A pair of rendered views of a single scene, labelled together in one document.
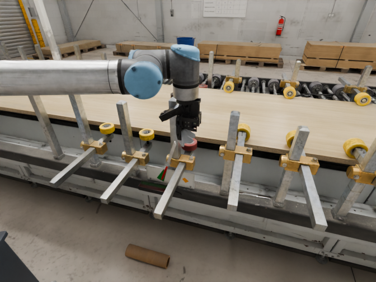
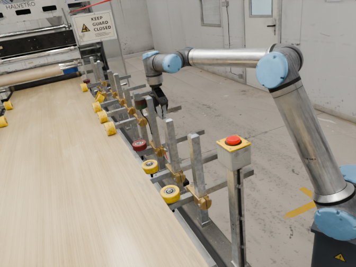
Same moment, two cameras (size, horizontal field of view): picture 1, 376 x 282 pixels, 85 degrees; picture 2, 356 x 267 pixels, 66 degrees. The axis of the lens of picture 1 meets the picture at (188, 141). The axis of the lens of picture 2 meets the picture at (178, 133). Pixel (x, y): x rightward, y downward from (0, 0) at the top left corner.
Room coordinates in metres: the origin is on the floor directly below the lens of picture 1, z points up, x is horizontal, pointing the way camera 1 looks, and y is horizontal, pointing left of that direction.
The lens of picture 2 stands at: (1.53, 1.22, 1.60)
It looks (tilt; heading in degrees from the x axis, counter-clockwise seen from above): 26 degrees down; 233
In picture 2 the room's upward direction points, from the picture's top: 9 degrees counter-clockwise
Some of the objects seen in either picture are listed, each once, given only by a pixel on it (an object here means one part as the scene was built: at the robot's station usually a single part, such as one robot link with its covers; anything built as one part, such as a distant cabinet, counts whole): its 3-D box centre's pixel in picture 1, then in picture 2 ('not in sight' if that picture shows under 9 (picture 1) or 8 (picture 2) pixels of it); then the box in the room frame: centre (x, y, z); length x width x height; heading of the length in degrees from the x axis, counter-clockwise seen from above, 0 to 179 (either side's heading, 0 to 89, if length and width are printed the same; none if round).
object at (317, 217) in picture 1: (304, 171); (135, 106); (0.60, -0.45, 0.95); 0.50 x 0.04 x 0.04; 164
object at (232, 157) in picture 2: not in sight; (233, 153); (1.01, 0.79, 1.18); 0.07 x 0.07 x 0.08; 74
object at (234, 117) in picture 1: (228, 160); (142, 127); (0.72, -0.18, 0.90); 0.03 x 0.03 x 0.48; 74
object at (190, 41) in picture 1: (186, 50); not in sight; (6.79, 0.06, 0.36); 0.59 x 0.57 x 0.73; 161
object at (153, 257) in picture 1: (147, 255); not in sight; (0.76, 0.28, 0.04); 0.30 x 0.08 x 0.08; 74
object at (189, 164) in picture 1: (181, 160); (156, 148); (0.79, 0.03, 0.85); 0.13 x 0.06 x 0.05; 74
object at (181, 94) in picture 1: (186, 91); (154, 79); (0.70, 0.01, 1.23); 0.10 x 0.09 x 0.05; 164
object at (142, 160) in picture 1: (135, 157); (175, 172); (0.86, 0.28, 0.82); 0.13 x 0.06 x 0.05; 74
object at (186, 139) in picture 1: (186, 139); (162, 110); (0.68, 0.01, 1.04); 0.06 x 0.03 x 0.09; 74
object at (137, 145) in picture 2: (189, 149); (140, 150); (0.87, -0.01, 0.85); 0.08 x 0.08 x 0.11
